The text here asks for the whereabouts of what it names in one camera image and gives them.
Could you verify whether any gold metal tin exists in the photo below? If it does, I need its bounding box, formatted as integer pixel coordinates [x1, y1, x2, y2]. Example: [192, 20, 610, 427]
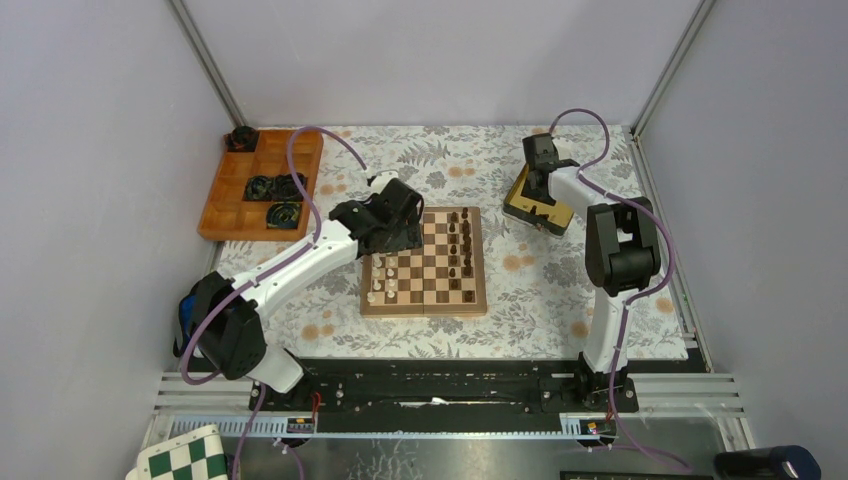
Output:
[502, 166, 574, 236]

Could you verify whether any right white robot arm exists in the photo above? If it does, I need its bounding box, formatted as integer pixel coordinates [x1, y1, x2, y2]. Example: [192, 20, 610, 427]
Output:
[522, 133, 661, 412]

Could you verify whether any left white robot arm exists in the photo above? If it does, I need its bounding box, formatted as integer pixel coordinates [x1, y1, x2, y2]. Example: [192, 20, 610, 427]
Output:
[179, 172, 424, 411]

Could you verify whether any wooden chess board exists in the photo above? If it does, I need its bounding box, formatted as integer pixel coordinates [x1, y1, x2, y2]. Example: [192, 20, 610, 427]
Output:
[360, 207, 488, 318]

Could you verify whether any green black coil in tray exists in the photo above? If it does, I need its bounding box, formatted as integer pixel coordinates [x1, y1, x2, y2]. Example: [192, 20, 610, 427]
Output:
[266, 202, 302, 230]

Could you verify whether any orange compartment tray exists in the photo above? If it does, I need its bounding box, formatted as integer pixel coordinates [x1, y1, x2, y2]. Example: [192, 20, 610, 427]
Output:
[197, 130, 323, 242]

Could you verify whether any black item tray corner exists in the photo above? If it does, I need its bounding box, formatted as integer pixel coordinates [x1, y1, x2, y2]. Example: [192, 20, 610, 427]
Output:
[224, 126, 260, 153]

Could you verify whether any blue cloth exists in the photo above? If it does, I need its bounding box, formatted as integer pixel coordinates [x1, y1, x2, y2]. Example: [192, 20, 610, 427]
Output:
[173, 294, 196, 358]

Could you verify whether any green checkered roll mat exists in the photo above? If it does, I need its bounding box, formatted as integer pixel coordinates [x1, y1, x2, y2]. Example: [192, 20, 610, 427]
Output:
[125, 425, 230, 480]

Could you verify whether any dark cylinder bottle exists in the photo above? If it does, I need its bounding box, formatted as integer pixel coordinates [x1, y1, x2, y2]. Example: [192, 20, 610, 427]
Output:
[713, 445, 822, 480]

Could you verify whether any black cable bundle in tray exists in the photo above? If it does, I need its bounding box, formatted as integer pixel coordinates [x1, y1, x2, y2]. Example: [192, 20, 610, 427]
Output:
[243, 172, 309, 202]

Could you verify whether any black mounting rail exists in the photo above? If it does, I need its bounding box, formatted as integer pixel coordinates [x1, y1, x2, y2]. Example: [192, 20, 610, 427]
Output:
[248, 359, 639, 434]

